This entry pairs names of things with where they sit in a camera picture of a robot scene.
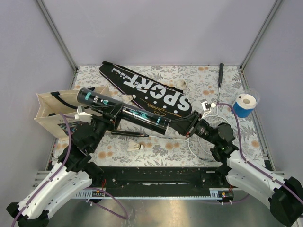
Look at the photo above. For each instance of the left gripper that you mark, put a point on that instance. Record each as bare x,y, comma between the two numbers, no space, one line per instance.
109,112

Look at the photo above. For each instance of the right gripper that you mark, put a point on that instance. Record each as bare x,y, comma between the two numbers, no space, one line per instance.
190,123

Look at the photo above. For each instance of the black shuttlecock tube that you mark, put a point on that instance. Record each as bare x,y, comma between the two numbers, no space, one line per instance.
129,113

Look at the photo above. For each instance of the white shuttlecock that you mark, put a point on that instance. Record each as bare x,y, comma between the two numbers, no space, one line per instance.
182,84
134,146
128,98

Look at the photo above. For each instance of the white shuttlecock front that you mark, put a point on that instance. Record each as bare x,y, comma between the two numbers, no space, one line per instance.
134,146

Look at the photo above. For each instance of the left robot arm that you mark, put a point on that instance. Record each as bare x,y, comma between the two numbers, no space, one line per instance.
72,173

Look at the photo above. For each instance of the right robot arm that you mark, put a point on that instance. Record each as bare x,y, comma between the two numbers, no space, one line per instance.
283,196

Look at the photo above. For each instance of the white shuttlecock beside cover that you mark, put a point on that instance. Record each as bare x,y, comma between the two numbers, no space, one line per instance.
128,98

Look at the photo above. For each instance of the black sport racket cover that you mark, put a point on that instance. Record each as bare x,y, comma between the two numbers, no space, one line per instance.
150,95

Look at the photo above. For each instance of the floral table mat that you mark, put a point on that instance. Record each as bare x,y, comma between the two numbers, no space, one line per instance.
201,84

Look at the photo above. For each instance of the beige canvas tote bag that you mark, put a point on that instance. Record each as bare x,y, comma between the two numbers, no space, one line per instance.
52,104

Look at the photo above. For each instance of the blue wrapped toilet paper roll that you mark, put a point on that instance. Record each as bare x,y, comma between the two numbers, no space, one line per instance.
244,104

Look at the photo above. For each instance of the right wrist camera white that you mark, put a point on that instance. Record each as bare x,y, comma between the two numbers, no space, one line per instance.
206,106

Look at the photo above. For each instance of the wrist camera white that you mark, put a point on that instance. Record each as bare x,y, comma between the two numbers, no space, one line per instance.
206,106
82,115

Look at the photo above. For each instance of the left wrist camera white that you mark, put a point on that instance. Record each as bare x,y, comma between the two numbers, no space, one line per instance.
82,115

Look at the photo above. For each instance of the white racket black handle right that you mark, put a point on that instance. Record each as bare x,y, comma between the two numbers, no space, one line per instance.
215,119

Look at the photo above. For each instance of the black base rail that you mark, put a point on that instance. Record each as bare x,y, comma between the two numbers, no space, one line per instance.
163,178

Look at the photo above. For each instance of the white slotted cable duct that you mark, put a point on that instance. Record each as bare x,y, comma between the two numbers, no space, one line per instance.
203,194

